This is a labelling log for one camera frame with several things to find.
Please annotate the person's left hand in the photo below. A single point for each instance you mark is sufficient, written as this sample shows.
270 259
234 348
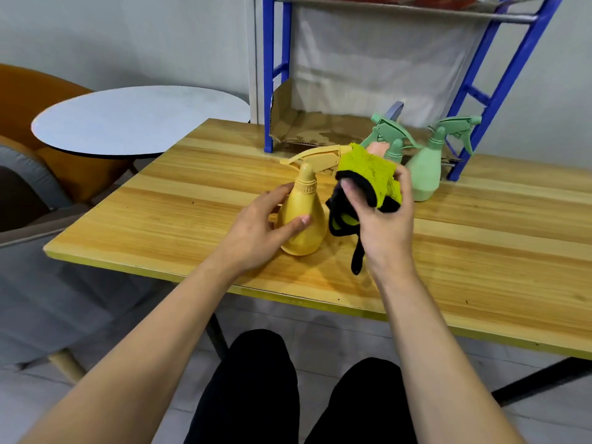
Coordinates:
249 240

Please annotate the person's right hand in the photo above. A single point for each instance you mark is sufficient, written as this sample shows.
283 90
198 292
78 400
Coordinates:
386 235

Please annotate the yellow spray bottle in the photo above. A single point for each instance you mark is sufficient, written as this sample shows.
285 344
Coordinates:
303 217

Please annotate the green and black cloth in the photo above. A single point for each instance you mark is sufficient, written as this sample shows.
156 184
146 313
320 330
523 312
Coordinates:
370 173

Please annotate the green spray bottle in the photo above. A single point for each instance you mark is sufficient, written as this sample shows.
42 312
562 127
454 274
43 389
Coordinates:
425 175
391 134

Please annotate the pink spray bottle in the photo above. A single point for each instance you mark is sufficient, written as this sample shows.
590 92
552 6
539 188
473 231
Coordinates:
393 110

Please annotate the blue metal shelf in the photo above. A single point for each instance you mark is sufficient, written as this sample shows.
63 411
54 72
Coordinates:
506 87

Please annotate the person's left forearm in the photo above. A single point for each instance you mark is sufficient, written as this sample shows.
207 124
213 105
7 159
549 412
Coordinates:
134 365

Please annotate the person's right forearm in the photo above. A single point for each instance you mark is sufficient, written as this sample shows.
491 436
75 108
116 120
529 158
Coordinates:
444 369

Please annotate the person's left leg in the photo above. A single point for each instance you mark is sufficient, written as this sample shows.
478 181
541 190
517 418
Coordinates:
249 393

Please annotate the person's leg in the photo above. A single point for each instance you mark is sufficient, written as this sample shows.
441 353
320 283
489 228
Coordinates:
249 393
365 402

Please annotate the person's right leg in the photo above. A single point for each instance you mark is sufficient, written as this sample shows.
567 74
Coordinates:
365 402

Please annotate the black metal table leg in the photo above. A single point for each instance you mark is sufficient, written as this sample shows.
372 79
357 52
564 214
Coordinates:
217 337
541 382

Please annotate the stained brown cardboard sheet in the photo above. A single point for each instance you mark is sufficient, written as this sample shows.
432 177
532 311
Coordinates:
314 129

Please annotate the round white side table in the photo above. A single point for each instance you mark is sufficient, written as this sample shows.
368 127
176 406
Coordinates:
134 117

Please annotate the white cloth backdrop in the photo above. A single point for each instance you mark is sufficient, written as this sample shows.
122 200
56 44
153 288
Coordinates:
379 64

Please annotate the brown chair with grey shell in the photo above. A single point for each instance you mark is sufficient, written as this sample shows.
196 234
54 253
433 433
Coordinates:
18 203

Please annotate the orange chair with grey shell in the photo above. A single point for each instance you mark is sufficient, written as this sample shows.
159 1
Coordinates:
27 97

